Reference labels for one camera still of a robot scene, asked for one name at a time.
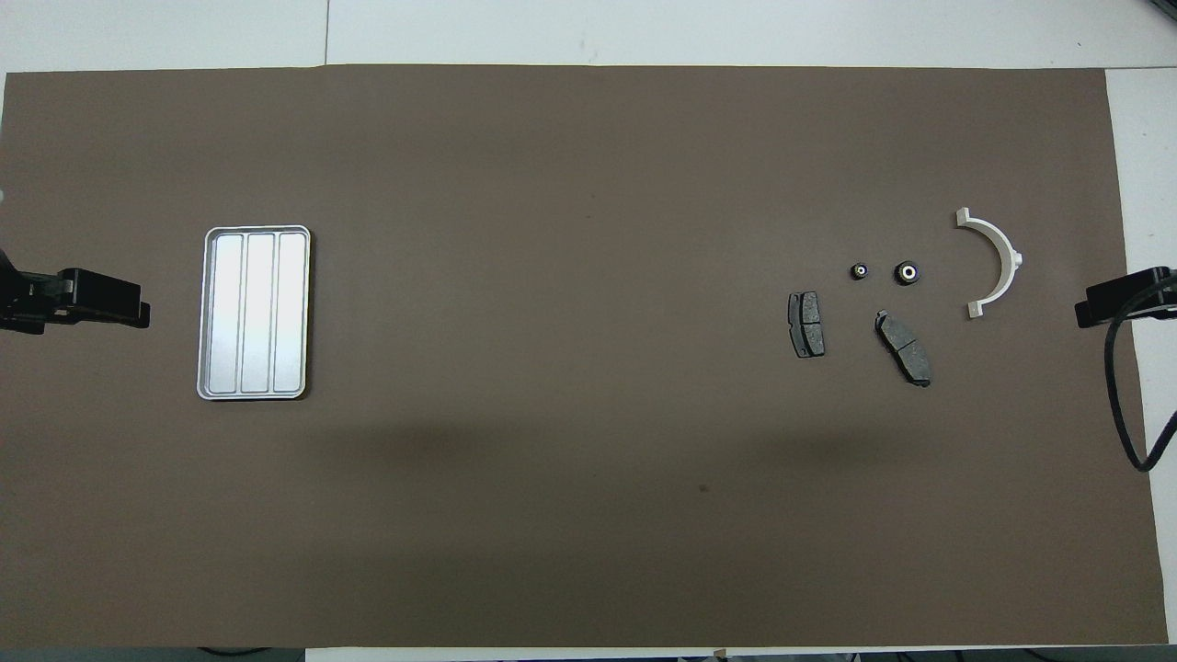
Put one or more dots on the silver metal tray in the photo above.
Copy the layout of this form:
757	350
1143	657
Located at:
257	313

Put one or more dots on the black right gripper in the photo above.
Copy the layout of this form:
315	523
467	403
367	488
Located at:
1136	294

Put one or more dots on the elongated dark grey brake pad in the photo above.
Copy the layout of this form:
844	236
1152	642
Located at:
904	348

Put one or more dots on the large black bearing gear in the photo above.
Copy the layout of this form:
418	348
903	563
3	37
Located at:
898	273

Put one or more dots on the rectangular dark grey brake pad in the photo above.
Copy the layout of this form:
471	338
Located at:
807	326

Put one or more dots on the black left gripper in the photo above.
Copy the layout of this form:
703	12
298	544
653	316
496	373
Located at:
92	294

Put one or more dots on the white semicircular bracket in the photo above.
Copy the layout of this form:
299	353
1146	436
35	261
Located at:
997	230

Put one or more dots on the brown table mat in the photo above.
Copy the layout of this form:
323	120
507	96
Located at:
588	460

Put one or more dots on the small black bearing gear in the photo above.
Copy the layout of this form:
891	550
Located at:
853	272

